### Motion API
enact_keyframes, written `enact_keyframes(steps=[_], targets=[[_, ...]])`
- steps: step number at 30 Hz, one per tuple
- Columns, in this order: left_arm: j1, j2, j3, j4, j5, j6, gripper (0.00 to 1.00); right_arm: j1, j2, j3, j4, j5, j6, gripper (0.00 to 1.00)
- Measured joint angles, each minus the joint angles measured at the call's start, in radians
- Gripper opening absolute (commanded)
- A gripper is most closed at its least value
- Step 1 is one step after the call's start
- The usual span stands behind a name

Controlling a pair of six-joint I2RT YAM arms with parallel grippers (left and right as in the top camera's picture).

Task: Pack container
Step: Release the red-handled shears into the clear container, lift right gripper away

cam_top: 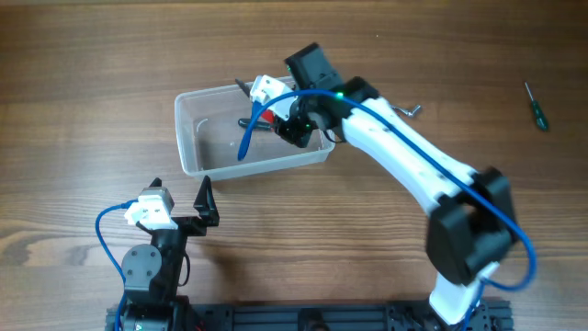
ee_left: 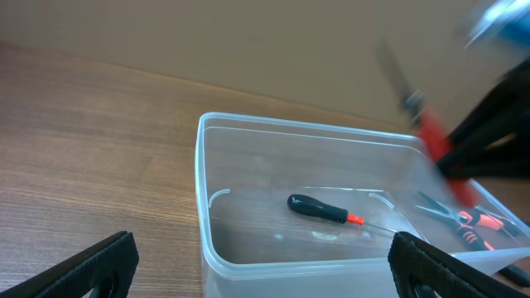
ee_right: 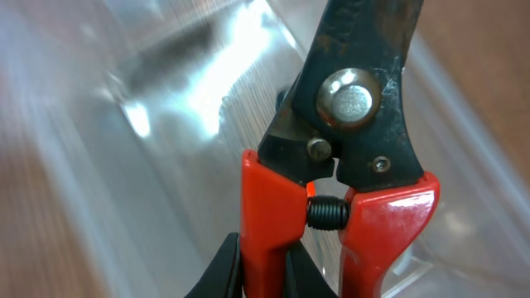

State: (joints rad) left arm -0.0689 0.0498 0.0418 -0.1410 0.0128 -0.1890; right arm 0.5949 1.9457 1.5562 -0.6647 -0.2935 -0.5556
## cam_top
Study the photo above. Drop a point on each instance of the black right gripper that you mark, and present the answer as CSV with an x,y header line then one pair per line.
x,y
299,136

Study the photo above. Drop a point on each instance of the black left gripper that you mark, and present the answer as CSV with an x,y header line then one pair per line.
x,y
206,205

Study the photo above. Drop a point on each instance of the black handled screwdriver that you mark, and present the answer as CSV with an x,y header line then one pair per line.
x,y
258,125

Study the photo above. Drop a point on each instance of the green handled screwdriver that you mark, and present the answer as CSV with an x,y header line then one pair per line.
x,y
540,118

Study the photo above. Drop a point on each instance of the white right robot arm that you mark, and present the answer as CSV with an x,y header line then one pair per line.
x,y
471,219

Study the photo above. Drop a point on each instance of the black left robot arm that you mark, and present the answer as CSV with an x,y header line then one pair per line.
x,y
152,271

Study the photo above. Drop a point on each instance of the clear plastic container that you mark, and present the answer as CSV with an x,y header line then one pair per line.
x,y
208,138

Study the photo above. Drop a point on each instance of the silver hex key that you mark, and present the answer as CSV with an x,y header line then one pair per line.
x,y
408,112

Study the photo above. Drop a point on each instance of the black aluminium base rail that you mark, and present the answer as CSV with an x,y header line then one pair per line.
x,y
389,316

